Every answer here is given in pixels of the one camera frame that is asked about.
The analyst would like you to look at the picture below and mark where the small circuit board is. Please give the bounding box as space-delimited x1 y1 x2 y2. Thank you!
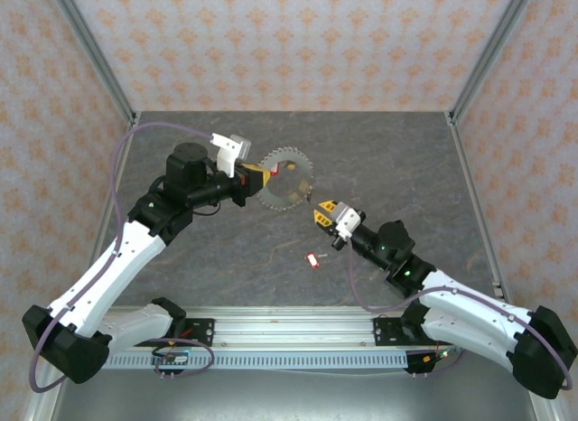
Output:
422 346 464 363
152 351 191 366

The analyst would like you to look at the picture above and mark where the grey metal sheet panel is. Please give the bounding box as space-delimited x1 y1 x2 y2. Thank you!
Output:
44 369 543 421

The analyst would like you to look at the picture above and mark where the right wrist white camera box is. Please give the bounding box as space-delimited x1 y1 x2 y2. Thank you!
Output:
333 202 365 239

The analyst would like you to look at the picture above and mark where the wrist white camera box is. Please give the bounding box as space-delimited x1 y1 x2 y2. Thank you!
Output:
333 202 365 239
210 132 252 178

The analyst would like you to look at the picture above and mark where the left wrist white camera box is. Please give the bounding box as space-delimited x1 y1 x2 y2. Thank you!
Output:
210 132 252 178

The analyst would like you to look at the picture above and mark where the aluminium table edge rail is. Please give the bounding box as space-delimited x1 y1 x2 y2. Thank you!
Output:
444 111 511 304
88 112 142 277

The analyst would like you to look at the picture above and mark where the aluminium base rail beam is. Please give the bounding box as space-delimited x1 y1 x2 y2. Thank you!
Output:
106 305 541 350

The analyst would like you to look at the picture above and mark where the grey slotted cable duct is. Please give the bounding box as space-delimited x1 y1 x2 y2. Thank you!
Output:
101 351 410 370

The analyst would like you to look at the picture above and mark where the aluminium frame post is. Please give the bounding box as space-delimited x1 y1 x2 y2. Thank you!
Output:
47 0 139 126
444 0 538 126

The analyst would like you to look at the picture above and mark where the aluminium lower frame rail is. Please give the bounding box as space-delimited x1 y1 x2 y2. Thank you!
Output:
24 384 69 421
530 393 559 421

